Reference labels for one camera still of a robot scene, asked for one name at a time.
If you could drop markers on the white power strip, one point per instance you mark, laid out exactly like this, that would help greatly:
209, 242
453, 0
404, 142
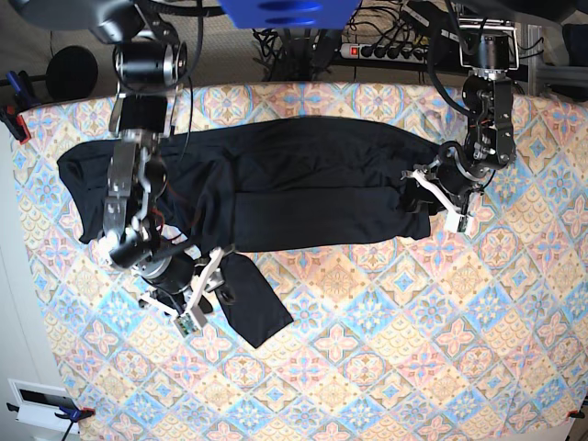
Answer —
389, 52

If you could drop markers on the white wall outlet box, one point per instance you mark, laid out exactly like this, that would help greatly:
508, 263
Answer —
37, 405

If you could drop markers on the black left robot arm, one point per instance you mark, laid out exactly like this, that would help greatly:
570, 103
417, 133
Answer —
484, 36

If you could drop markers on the patterned colourful tablecloth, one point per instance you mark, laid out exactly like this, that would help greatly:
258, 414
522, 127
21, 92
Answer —
449, 338

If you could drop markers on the red table clamp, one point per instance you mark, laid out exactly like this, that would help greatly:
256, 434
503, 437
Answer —
15, 124

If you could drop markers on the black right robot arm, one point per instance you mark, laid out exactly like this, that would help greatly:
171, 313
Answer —
151, 63

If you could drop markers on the black t-shirt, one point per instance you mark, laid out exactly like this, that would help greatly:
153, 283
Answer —
279, 185

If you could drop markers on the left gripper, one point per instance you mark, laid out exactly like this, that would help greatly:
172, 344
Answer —
441, 187

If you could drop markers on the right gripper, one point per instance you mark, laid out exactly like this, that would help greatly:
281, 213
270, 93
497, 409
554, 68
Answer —
179, 285

